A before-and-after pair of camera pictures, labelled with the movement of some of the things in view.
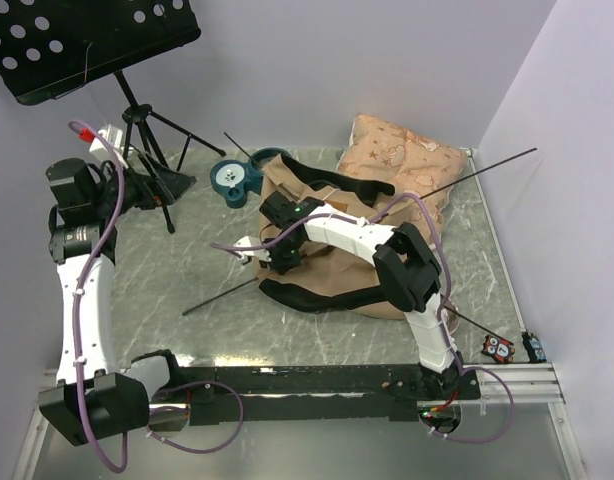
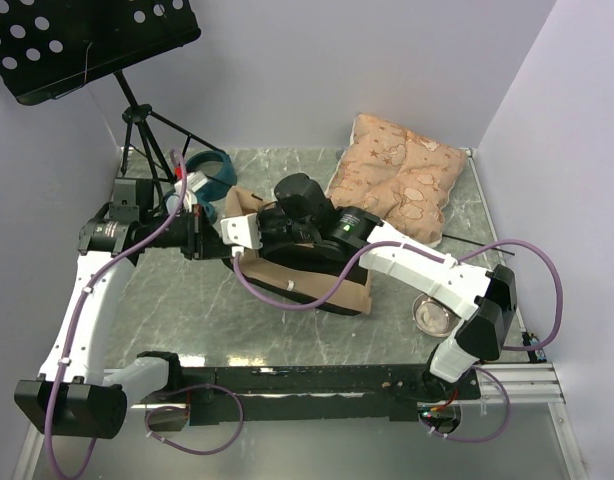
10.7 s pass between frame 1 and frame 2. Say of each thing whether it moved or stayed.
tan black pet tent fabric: moved
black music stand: stayed
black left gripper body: moved
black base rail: stayed
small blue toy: stayed
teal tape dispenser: moved
